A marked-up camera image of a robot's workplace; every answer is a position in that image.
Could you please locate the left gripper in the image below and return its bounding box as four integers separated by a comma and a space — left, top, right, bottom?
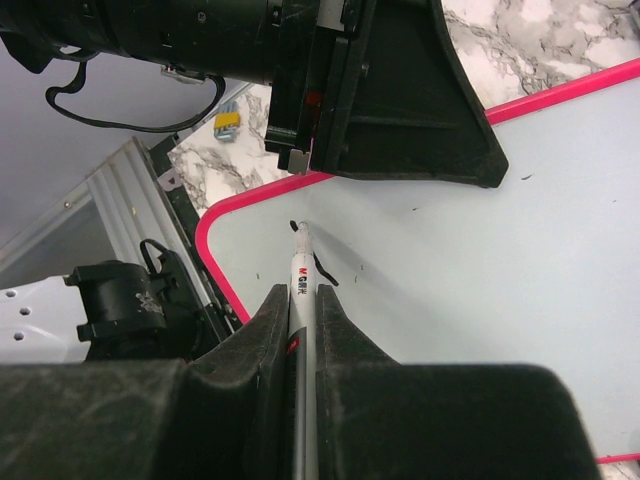
264, 1, 509, 188

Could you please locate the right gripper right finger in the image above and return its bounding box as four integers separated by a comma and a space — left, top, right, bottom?
316, 285, 415, 479

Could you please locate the black and white marker pen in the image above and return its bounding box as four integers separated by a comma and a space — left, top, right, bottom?
287, 220, 338, 479

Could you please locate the yellow connector block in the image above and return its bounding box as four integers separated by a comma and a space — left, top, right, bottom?
213, 100, 241, 143

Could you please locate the pink framed whiteboard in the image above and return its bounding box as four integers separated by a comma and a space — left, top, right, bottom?
196, 60, 639, 462

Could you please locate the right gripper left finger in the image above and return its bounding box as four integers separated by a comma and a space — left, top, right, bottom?
184, 284, 289, 479

